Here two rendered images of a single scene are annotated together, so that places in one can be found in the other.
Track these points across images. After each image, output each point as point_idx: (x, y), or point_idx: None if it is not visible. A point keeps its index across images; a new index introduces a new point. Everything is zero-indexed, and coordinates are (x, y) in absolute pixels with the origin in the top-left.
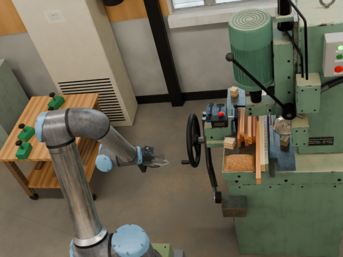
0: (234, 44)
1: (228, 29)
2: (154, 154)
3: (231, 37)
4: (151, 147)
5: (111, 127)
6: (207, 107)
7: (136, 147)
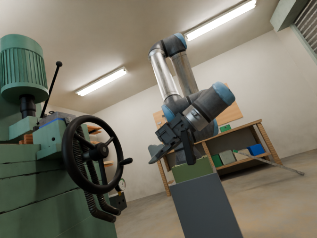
0: (43, 57)
1: (37, 45)
2: (160, 144)
3: (42, 52)
4: (157, 131)
5: (152, 64)
6: (61, 112)
7: (164, 104)
